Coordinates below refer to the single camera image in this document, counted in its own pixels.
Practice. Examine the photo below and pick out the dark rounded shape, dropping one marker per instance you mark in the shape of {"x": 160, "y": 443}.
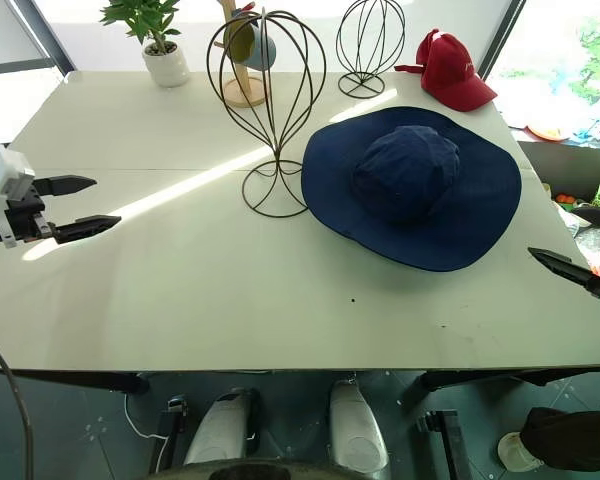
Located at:
{"x": 575, "y": 440}

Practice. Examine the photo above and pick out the black table leg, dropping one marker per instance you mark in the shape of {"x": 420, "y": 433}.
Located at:
{"x": 452, "y": 445}
{"x": 172, "y": 435}

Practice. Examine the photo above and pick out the orange plate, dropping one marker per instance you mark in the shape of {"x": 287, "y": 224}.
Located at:
{"x": 547, "y": 133}

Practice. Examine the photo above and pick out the red baseball cap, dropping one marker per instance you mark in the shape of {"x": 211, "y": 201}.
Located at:
{"x": 455, "y": 75}

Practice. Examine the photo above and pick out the dark storage bin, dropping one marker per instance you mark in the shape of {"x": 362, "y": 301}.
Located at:
{"x": 565, "y": 167}

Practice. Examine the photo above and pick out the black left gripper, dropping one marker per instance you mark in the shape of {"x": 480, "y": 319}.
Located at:
{"x": 27, "y": 215}

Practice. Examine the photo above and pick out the silver left robot leg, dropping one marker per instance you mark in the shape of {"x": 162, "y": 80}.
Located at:
{"x": 220, "y": 425}

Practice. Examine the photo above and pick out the navy blue wide-brim hat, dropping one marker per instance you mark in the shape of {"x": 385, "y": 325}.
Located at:
{"x": 410, "y": 170}

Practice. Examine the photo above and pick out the red mug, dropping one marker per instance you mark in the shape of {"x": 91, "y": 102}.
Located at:
{"x": 244, "y": 7}

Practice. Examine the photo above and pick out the olive green mug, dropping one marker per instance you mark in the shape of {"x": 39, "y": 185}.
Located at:
{"x": 236, "y": 42}

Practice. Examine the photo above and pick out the wooden mug tree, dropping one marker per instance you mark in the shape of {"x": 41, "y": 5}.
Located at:
{"x": 240, "y": 87}

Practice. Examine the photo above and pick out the green plant in white pot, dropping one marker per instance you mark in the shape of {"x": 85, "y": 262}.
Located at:
{"x": 165, "y": 67}

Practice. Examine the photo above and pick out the dark robot torso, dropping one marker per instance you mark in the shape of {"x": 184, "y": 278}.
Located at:
{"x": 260, "y": 471}

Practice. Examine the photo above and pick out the black table frame bar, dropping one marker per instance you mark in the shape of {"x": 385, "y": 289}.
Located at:
{"x": 480, "y": 380}
{"x": 90, "y": 381}

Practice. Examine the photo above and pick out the silver right robot leg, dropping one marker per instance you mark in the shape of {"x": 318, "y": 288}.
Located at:
{"x": 355, "y": 430}

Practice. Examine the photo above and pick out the blue mug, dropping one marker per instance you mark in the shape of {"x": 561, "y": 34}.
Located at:
{"x": 262, "y": 52}

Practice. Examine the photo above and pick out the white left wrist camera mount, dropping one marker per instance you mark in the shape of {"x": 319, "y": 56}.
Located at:
{"x": 2, "y": 170}

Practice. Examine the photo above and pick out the silver robot leg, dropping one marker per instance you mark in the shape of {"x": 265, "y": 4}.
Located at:
{"x": 220, "y": 425}
{"x": 355, "y": 430}

